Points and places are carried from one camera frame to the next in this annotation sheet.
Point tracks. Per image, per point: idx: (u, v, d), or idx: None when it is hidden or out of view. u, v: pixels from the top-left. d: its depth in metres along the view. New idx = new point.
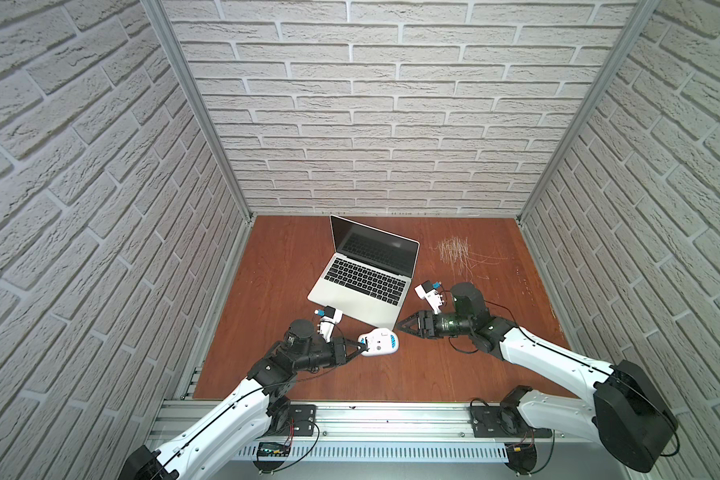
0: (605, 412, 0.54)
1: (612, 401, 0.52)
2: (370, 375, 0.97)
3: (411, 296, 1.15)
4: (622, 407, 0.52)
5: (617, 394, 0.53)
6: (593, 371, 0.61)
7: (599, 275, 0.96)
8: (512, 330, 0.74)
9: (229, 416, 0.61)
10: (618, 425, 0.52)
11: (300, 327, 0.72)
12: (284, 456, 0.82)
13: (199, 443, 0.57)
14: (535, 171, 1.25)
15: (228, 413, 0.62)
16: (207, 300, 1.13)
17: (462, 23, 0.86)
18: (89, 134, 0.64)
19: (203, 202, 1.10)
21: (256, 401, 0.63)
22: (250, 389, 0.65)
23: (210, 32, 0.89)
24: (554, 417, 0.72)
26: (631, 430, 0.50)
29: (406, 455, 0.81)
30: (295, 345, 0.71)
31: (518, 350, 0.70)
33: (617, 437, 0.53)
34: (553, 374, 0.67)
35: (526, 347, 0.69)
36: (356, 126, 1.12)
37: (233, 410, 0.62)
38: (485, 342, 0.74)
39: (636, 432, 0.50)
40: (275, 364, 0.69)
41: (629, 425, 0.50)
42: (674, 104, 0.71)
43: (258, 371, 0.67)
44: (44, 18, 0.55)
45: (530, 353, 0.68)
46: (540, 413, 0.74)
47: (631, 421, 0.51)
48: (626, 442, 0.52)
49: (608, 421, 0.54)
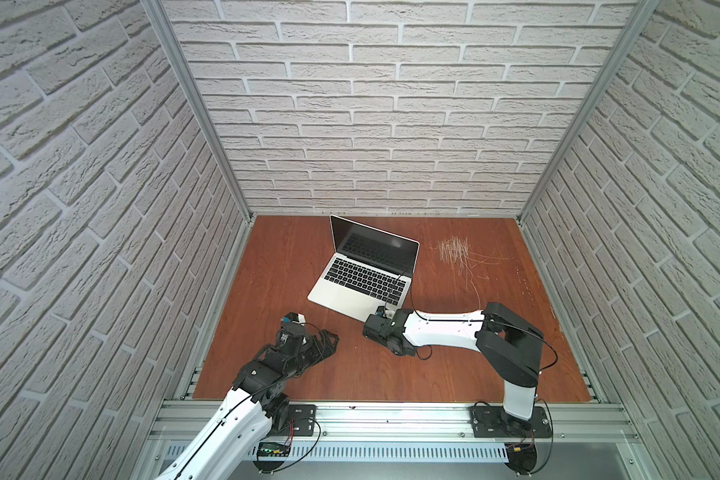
0: (488, 353, 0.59)
1: (489, 343, 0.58)
2: (370, 375, 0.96)
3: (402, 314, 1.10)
4: (498, 345, 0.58)
5: (488, 334, 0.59)
6: (472, 324, 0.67)
7: (599, 275, 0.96)
8: (410, 318, 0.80)
9: (220, 433, 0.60)
10: (502, 360, 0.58)
11: (293, 327, 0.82)
12: (284, 455, 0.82)
13: (192, 470, 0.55)
14: (536, 171, 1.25)
15: (219, 430, 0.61)
16: (207, 300, 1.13)
17: (462, 23, 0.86)
18: (89, 135, 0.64)
19: (203, 202, 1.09)
21: (245, 411, 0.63)
22: (238, 400, 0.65)
23: (210, 32, 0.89)
24: (518, 397, 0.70)
26: (513, 358, 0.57)
29: (406, 455, 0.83)
30: (289, 342, 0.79)
31: (419, 333, 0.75)
33: (506, 369, 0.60)
34: (451, 342, 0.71)
35: (421, 327, 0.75)
36: (356, 126, 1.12)
37: (223, 426, 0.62)
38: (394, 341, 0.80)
39: (516, 358, 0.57)
40: (261, 368, 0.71)
41: (511, 357, 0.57)
42: (674, 104, 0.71)
43: (245, 377, 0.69)
44: (44, 18, 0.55)
45: (426, 331, 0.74)
46: (515, 402, 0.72)
47: (511, 352, 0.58)
48: (515, 371, 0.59)
49: (496, 360, 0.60)
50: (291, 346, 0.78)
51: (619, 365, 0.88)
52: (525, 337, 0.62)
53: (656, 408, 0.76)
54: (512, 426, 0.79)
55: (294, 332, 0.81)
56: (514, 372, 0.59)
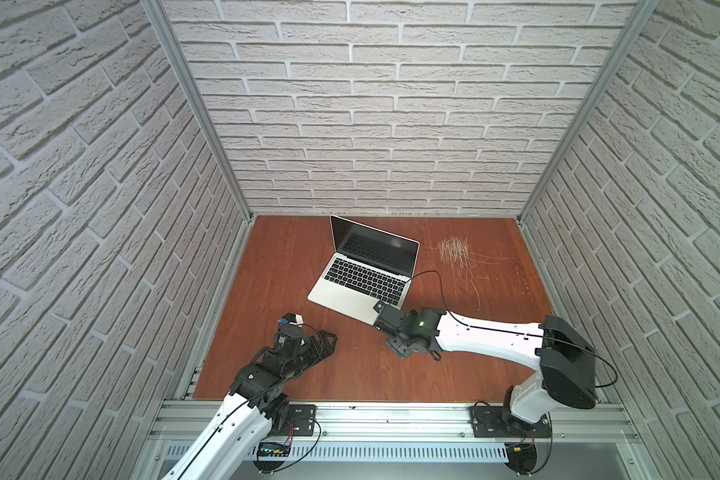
0: (550, 372, 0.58)
1: (555, 364, 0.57)
2: (370, 374, 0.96)
3: None
4: (563, 366, 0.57)
5: (552, 353, 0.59)
6: (528, 339, 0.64)
7: (599, 275, 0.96)
8: (440, 320, 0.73)
9: (217, 440, 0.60)
10: (562, 381, 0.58)
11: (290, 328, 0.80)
12: (284, 455, 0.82)
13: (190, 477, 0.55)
14: (535, 171, 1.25)
15: (216, 436, 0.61)
16: (207, 300, 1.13)
17: (462, 23, 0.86)
18: (89, 134, 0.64)
19: (203, 202, 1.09)
21: (242, 418, 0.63)
22: (234, 406, 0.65)
23: (210, 32, 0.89)
24: (532, 402, 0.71)
26: (576, 380, 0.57)
29: (406, 455, 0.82)
30: (286, 345, 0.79)
31: (456, 341, 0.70)
33: (561, 389, 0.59)
34: (493, 352, 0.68)
35: (461, 334, 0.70)
36: (356, 126, 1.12)
37: (220, 433, 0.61)
38: (420, 340, 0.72)
39: (577, 380, 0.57)
40: (258, 372, 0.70)
41: (574, 379, 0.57)
42: (674, 104, 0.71)
43: (242, 382, 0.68)
44: (45, 19, 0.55)
45: (469, 339, 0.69)
46: (524, 407, 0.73)
47: (574, 373, 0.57)
48: (570, 392, 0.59)
49: (557, 381, 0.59)
50: (289, 349, 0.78)
51: (619, 365, 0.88)
52: (580, 355, 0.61)
53: (656, 407, 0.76)
54: (511, 426, 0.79)
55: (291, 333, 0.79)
56: (570, 393, 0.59)
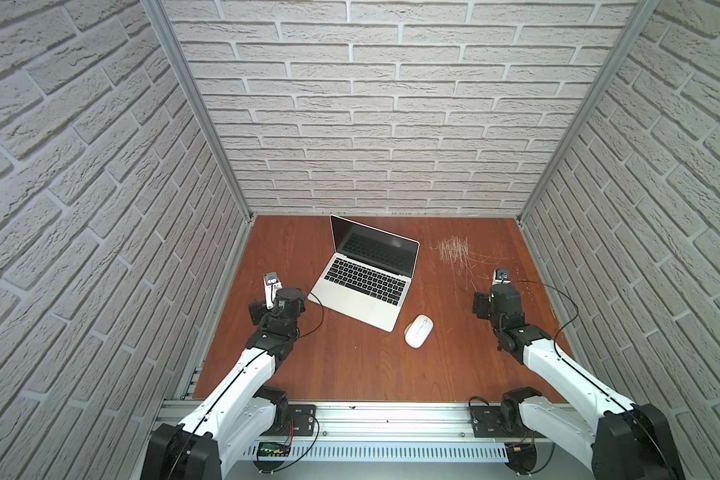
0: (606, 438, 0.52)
1: (618, 432, 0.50)
2: (370, 375, 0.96)
3: (403, 313, 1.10)
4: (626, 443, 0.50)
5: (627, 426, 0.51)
6: (610, 401, 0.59)
7: (599, 275, 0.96)
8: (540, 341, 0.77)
9: (243, 378, 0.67)
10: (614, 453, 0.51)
11: (287, 292, 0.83)
12: (284, 455, 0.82)
13: (223, 407, 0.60)
14: (535, 171, 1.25)
15: (241, 377, 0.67)
16: (207, 300, 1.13)
17: (462, 23, 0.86)
18: (89, 134, 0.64)
19: (203, 202, 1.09)
21: (264, 364, 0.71)
22: (255, 355, 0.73)
23: (210, 32, 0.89)
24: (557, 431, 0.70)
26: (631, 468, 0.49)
29: (406, 455, 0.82)
30: (287, 307, 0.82)
31: (540, 358, 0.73)
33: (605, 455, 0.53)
34: (565, 387, 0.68)
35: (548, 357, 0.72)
36: (356, 126, 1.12)
37: (244, 374, 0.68)
38: (511, 341, 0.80)
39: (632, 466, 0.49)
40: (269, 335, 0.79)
41: (627, 461, 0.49)
42: (674, 104, 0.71)
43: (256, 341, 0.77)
44: (44, 18, 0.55)
45: (550, 364, 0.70)
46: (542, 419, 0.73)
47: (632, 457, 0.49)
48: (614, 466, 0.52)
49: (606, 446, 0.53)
50: (290, 310, 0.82)
51: (619, 365, 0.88)
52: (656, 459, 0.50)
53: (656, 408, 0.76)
54: (504, 409, 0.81)
55: (289, 295, 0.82)
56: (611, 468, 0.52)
